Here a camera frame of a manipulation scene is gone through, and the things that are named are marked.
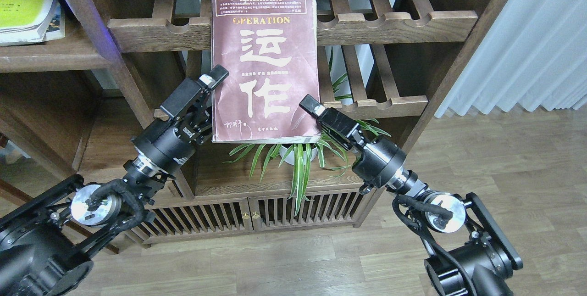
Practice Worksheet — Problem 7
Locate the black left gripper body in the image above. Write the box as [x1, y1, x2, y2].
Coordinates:
[130, 76, 214, 178]

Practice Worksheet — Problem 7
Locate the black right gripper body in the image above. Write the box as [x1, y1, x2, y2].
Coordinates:
[316, 106, 408, 190]

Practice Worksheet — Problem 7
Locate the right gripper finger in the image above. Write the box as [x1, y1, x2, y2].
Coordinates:
[299, 95, 326, 120]

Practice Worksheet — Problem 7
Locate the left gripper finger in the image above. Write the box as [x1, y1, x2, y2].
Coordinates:
[199, 65, 229, 90]

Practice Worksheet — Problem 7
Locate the dark red book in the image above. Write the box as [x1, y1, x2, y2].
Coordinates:
[211, 0, 321, 144]

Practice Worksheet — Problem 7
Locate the small white landscape-cover book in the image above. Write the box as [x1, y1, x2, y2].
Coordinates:
[43, 3, 66, 42]

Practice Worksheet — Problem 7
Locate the yellow-green cover book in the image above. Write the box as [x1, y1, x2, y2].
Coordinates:
[0, 0, 57, 45]

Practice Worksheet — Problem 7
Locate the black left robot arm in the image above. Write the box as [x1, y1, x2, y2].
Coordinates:
[0, 65, 229, 296]

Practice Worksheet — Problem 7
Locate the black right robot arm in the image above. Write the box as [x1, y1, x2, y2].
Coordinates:
[300, 95, 523, 296]

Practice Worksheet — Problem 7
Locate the white plant pot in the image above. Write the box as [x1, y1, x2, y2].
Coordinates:
[277, 143, 317, 166]

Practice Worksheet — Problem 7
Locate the green spider plant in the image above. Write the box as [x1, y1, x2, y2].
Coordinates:
[228, 46, 363, 215]

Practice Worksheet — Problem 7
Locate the dark wooden bookshelf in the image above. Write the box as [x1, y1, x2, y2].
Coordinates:
[0, 0, 532, 258]

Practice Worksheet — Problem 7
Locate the white curtain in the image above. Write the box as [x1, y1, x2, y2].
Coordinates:
[434, 0, 587, 117]

